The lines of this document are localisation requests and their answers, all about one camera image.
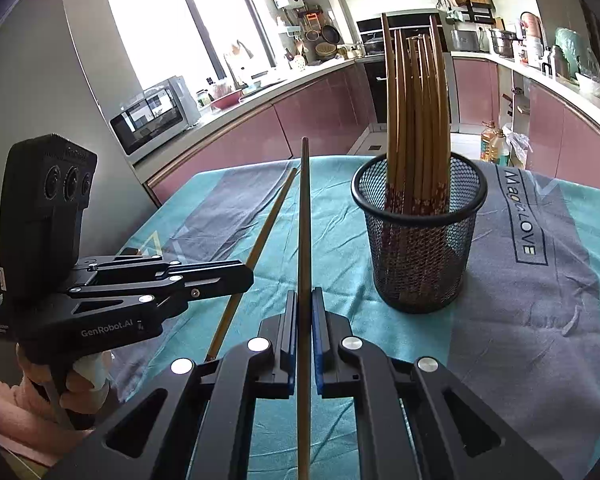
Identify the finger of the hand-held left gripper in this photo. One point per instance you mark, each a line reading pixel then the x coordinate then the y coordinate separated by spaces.
pixel 215 280
pixel 130 265

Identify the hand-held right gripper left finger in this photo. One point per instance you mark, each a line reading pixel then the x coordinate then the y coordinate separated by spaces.
pixel 292 330

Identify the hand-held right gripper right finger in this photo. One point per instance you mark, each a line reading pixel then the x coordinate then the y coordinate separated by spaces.
pixel 320 340

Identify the light bamboo chopstick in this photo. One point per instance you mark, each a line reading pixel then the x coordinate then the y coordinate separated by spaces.
pixel 304 235
pixel 267 230

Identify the black mesh holder cup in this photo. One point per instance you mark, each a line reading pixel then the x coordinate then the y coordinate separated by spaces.
pixel 460 240

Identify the bunch of red-patterned chopsticks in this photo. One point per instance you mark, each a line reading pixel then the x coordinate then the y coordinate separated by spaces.
pixel 417 135

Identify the hanging kitchen utensils rack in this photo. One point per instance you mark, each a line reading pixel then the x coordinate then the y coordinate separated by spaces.
pixel 315 32

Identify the person's left hand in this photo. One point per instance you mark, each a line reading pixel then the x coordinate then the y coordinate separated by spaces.
pixel 87 390

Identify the silver countertop microwave oven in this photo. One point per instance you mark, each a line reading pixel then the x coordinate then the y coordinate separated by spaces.
pixel 152 117

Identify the pink wash basin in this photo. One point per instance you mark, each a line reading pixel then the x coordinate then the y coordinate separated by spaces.
pixel 226 100

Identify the pink kitchen base cabinets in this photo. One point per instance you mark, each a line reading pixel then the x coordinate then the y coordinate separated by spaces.
pixel 300 120

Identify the teal and grey tablecloth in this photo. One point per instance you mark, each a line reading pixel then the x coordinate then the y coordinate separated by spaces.
pixel 505 320

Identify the kitchen window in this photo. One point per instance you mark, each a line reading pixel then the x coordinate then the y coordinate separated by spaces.
pixel 180 25

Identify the black built-in oven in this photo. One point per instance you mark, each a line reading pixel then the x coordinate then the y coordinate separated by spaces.
pixel 375 90

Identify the yellow cooking oil bottle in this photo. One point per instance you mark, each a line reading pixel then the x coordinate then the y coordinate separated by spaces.
pixel 490 142

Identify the white plastic bag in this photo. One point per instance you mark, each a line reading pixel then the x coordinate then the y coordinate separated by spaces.
pixel 519 147

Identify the dark lidded cooking pot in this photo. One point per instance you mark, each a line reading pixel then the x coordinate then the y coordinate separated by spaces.
pixel 373 44

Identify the black range hood panel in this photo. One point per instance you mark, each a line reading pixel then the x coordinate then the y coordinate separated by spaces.
pixel 367 24

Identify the white kitchen countertop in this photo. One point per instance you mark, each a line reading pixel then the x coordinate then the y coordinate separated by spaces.
pixel 555 82

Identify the large steel stockpot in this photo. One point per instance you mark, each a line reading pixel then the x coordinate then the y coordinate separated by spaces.
pixel 503 42

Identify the white countertop appliance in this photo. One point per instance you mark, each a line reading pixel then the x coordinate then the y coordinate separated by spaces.
pixel 534 52

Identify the steel thermos flask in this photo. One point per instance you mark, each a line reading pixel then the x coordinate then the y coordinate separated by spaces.
pixel 558 62

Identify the white bowl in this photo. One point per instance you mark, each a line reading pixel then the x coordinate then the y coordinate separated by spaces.
pixel 594 85

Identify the pink electric kettle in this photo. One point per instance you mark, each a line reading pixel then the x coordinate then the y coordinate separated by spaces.
pixel 530 24

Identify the black wall rack with boards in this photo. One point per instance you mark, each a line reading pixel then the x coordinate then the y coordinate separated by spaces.
pixel 472 2

